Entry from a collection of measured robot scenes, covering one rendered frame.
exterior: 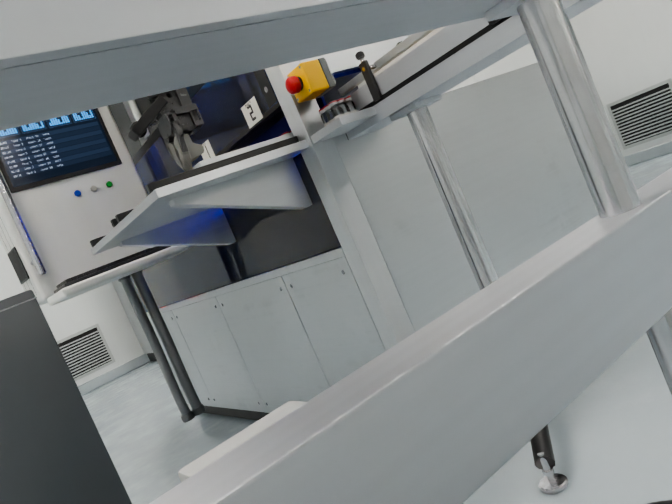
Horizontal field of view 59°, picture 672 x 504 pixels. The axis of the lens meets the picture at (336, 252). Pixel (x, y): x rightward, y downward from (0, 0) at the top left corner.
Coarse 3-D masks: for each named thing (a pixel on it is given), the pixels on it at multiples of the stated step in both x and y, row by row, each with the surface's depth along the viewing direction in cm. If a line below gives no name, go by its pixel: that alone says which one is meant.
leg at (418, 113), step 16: (432, 96) 135; (400, 112) 136; (416, 112) 135; (416, 128) 136; (432, 128) 136; (432, 144) 136; (432, 160) 136; (448, 160) 137; (432, 176) 139; (448, 176) 136; (448, 192) 137; (448, 208) 138; (464, 208) 137; (464, 224) 137; (464, 240) 138; (480, 240) 138; (480, 256) 137; (480, 272) 138; (480, 288) 140
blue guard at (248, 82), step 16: (224, 80) 164; (240, 80) 158; (256, 80) 152; (208, 96) 174; (224, 96) 167; (240, 96) 161; (256, 96) 155; (208, 112) 178; (224, 112) 171; (240, 112) 164; (208, 128) 181; (224, 128) 174; (240, 128) 167; (160, 144) 213; (224, 144) 178; (144, 160) 230; (160, 160) 218; (144, 176) 237; (160, 176) 224
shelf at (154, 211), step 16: (304, 144) 145; (256, 160) 137; (272, 160) 141; (208, 176) 130; (224, 176) 134; (160, 192) 124; (176, 192) 126; (144, 208) 132; (160, 208) 141; (176, 208) 154; (192, 208) 170; (208, 208) 190; (128, 224) 145; (144, 224) 159; (160, 224) 176; (112, 240) 164
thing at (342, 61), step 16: (352, 48) 156; (368, 48) 159; (384, 48) 163; (336, 64) 153; (352, 64) 156; (192, 96) 182; (128, 112) 225; (272, 112) 152; (256, 128) 164; (144, 144) 224
